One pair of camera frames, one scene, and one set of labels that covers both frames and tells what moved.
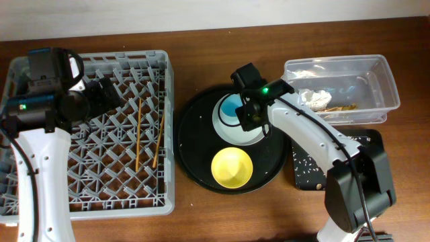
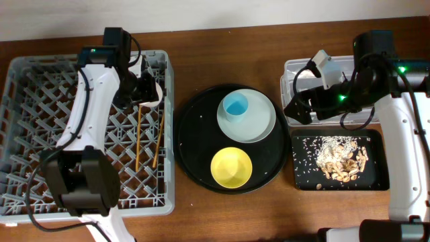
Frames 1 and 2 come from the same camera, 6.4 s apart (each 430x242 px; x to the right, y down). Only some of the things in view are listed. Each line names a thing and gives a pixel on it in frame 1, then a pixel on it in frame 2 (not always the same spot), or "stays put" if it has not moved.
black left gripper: x=101 y=93 → x=148 y=89
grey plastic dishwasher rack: x=121 y=163 stays put
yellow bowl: x=232 y=167 stays put
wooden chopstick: x=138 y=135 stays put
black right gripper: x=248 y=113 → x=309 y=105
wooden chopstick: x=158 y=140 stays put
